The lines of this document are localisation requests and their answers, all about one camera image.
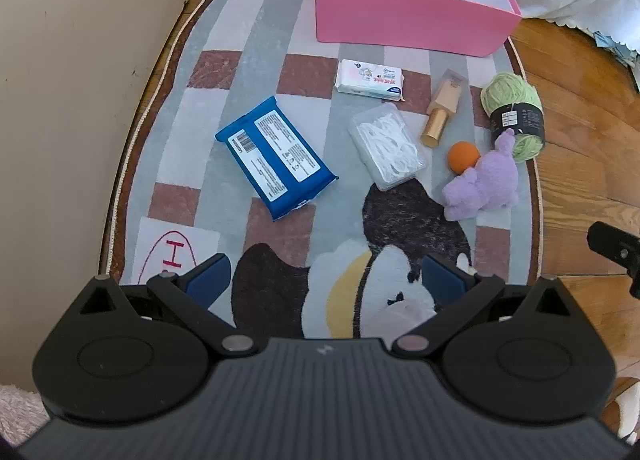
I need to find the purple plush toy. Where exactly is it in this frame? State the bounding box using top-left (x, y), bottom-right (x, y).
top-left (442, 129), bottom-right (521, 222)

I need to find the white paper red drawing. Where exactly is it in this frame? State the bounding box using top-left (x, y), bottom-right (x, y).
top-left (131, 217), bottom-right (222, 286)

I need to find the green yarn ball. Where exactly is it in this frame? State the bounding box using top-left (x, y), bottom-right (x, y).
top-left (480, 72), bottom-right (545, 163)

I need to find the white wipes packet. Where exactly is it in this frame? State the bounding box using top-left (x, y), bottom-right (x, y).
top-left (334, 59), bottom-right (405, 102)

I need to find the checkered cartoon rug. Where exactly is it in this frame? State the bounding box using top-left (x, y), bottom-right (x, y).
top-left (100, 0), bottom-right (546, 341)

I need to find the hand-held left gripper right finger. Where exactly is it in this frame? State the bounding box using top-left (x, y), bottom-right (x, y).
top-left (390, 254), bottom-right (576, 358)

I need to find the beige foundation bottle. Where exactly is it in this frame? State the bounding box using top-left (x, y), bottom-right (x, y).
top-left (420, 69), bottom-right (475, 147)

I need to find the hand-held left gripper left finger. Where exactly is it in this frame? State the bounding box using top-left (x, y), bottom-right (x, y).
top-left (80, 253), bottom-right (258, 357)

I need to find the clear floss pick box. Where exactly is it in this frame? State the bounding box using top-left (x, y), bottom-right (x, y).
top-left (348, 102), bottom-right (428, 192)

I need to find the orange ball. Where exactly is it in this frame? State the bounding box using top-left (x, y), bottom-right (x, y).
top-left (447, 141), bottom-right (482, 175)

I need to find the blue wipes packet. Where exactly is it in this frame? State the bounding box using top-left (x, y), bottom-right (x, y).
top-left (215, 96), bottom-right (339, 222)

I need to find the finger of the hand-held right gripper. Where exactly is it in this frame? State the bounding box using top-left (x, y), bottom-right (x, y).
top-left (587, 221), bottom-right (640, 299)

